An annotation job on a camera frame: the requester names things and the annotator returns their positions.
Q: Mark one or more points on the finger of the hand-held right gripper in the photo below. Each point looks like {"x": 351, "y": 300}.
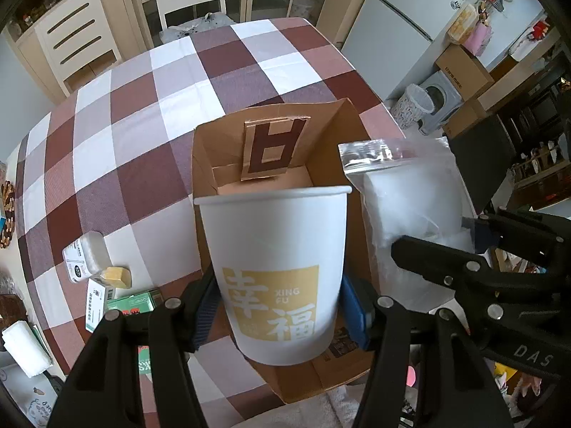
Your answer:
{"x": 446, "y": 269}
{"x": 526, "y": 236}

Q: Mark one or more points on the white refrigerator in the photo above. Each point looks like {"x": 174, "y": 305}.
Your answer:
{"x": 401, "y": 22}

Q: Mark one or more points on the green packet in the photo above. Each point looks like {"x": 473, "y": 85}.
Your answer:
{"x": 136, "y": 301}

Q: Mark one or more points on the white paper cup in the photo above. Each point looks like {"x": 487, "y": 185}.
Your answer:
{"x": 272, "y": 240}

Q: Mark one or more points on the teal box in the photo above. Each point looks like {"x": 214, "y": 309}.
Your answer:
{"x": 3, "y": 224}

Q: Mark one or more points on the grey bag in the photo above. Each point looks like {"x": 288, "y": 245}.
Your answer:
{"x": 196, "y": 29}

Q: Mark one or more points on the pink bag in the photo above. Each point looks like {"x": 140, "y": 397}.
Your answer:
{"x": 481, "y": 38}

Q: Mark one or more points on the white tissue pack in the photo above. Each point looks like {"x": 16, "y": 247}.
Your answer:
{"x": 26, "y": 347}

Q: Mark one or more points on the clear zip bag white cotton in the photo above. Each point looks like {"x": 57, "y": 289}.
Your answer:
{"x": 410, "y": 196}

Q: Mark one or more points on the white cotton swab box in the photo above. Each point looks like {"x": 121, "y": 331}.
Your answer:
{"x": 87, "y": 256}

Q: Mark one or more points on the patterned waste bin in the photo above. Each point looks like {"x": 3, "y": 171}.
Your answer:
{"x": 412, "y": 109}

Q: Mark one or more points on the white printed bag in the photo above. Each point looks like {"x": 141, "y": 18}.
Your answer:
{"x": 26, "y": 401}

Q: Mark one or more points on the low cardboard carton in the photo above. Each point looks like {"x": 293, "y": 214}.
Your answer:
{"x": 468, "y": 118}

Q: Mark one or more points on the large cardboard carton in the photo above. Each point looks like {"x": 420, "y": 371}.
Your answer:
{"x": 466, "y": 71}

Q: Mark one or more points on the grey cloth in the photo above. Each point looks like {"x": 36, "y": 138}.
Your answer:
{"x": 312, "y": 410}

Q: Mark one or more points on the brown cardboard box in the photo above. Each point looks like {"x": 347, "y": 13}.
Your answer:
{"x": 330, "y": 142}

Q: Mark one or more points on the yellow plastic bag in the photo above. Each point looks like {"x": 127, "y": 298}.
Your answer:
{"x": 461, "y": 24}

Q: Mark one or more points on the dark shelf unit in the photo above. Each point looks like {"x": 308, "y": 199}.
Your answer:
{"x": 544, "y": 111}

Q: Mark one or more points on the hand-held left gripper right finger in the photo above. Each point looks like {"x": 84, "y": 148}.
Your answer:
{"x": 357, "y": 316}

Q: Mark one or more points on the white green medicine box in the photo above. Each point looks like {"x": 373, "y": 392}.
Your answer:
{"x": 99, "y": 303}

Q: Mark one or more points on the yellow block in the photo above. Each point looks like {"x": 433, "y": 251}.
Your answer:
{"x": 116, "y": 277}

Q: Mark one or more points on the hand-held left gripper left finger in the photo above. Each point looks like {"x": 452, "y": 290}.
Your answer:
{"x": 203, "y": 316}

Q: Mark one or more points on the woven round coaster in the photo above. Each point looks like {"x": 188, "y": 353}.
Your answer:
{"x": 6, "y": 205}

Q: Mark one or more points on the brown white checkered tablecloth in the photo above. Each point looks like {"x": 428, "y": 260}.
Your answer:
{"x": 178, "y": 111}

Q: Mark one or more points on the black chair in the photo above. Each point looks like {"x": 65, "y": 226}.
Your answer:
{"x": 486, "y": 165}

